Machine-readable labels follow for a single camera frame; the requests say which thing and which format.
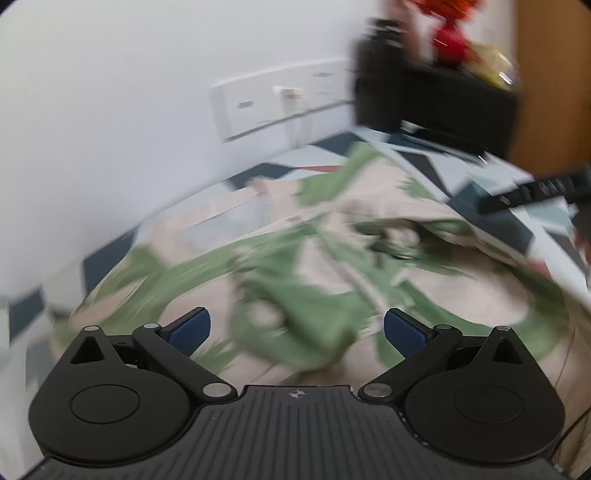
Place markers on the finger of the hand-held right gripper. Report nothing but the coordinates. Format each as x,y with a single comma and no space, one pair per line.
501,203

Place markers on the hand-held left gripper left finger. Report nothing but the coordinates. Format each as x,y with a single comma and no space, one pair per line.
189,327

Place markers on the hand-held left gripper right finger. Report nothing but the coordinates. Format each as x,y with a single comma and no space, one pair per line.
404,332

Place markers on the green and cream patterned shirt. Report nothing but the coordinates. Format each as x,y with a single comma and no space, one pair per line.
300,277

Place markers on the geometric patterned tablecloth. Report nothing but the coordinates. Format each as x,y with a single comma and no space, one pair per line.
508,175

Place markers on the black box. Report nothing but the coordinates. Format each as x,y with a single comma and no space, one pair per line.
457,106

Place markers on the yellow printed cup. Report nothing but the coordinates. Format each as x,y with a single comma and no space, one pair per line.
496,67

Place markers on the red vase with orange flowers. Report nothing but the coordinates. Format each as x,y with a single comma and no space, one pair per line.
448,37

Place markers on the black water bottle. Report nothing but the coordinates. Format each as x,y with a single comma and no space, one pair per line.
378,78

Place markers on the white wall socket panel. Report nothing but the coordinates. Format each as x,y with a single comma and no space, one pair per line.
258,106

